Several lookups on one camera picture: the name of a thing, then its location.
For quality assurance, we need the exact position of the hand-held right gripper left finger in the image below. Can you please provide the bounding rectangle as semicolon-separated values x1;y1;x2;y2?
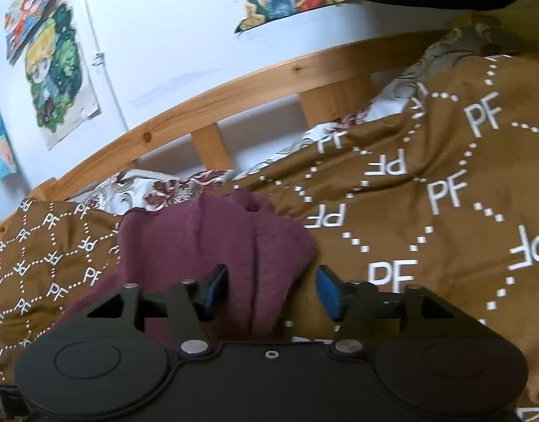
86;264;229;357

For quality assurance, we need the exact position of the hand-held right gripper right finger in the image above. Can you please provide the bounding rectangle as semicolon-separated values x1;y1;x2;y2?
315;264;455;357

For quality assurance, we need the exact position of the maroon knit garment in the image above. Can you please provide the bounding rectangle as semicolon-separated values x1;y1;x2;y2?
54;187;319;344

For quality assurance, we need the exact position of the brown printed blanket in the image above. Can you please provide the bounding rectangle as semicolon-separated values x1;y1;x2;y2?
0;55;539;422

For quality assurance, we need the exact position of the wooden bed frame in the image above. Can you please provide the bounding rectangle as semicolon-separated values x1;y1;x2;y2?
0;14;539;235

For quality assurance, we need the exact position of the white wall conduit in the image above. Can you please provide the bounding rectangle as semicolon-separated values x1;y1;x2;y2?
75;0;130;133

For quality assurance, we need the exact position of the yellow-haired cartoon wall poster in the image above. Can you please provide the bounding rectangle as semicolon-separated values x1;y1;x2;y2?
25;2;102;149

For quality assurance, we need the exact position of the red cartoon wall poster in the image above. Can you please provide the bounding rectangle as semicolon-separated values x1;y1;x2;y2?
5;0;62;66

